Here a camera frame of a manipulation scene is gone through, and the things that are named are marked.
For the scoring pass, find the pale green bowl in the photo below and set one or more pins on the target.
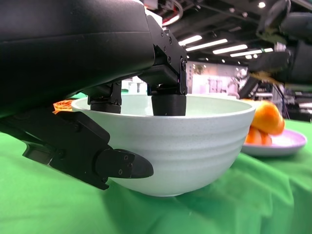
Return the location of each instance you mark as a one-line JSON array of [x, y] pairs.
[[182, 146]]

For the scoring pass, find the orange wicker basket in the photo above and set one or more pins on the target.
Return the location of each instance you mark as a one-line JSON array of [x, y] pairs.
[[62, 106]]

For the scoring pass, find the green tablecloth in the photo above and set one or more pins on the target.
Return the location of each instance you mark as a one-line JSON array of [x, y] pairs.
[[219, 207]]

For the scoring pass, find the orange striped bread roll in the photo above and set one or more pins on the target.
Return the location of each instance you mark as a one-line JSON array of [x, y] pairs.
[[268, 117], [257, 137]]

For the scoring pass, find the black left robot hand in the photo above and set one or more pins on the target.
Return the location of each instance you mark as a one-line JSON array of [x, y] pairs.
[[61, 48]]

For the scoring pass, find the lavender plate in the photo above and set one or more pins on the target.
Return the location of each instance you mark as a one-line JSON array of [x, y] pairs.
[[285, 146]]

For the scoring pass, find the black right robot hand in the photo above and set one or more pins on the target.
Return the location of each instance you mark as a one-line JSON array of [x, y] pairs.
[[290, 48]]

